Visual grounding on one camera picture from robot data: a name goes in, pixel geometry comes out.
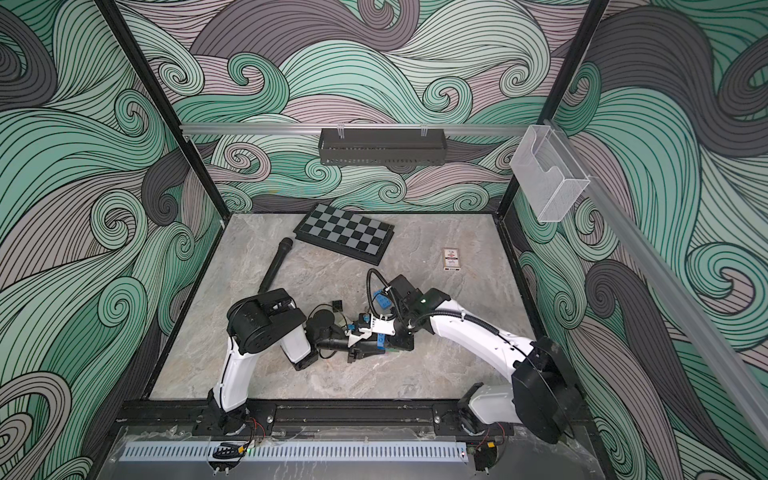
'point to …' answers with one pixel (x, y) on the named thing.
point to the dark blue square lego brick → (381, 341)
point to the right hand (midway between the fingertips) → (395, 334)
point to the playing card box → (452, 259)
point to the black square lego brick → (337, 305)
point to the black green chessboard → (346, 232)
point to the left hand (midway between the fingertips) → (383, 342)
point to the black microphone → (284, 247)
